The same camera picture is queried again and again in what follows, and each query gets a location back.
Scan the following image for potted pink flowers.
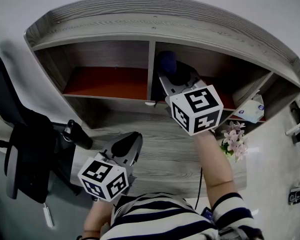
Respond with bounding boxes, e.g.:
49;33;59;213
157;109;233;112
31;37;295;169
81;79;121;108
219;120;250;163

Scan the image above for dark blue cloth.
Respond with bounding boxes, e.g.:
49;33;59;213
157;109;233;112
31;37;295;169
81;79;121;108
157;50;178;76

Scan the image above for white power strip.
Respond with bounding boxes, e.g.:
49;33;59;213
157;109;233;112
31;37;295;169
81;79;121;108
42;203;55;228

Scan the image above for dark shaker water bottle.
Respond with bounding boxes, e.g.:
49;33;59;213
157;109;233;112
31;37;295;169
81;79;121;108
61;119;94;151

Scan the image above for grey wooden shelf unit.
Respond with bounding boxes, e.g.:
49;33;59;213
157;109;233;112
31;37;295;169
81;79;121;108
23;0;300;138

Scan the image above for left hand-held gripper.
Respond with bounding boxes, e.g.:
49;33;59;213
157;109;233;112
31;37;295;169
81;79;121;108
77;131;144;202

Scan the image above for person's right forearm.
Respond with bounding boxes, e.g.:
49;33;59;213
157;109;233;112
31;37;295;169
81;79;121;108
193;129;238;210

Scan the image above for black cable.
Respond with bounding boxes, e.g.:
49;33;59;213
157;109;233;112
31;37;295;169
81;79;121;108
194;167;204;210

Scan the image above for black office chair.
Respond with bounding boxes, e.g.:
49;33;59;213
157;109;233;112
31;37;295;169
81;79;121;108
0;43;82;205

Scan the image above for black and white floor device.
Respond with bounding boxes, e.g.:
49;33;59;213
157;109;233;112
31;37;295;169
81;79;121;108
287;187;300;207

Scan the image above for white tissue pack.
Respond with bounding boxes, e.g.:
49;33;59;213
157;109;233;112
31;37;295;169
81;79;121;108
232;93;266;124

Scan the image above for small blue device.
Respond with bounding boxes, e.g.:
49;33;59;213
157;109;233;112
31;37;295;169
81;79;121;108
201;206;214;223

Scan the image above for person's left forearm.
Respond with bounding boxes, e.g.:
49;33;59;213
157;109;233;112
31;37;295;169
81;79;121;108
82;198;116;239

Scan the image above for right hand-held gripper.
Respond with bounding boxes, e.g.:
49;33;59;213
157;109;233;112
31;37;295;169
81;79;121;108
156;61;225;137

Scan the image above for person's striped shirt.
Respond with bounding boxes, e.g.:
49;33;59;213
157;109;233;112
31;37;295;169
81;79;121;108
77;191;265;240

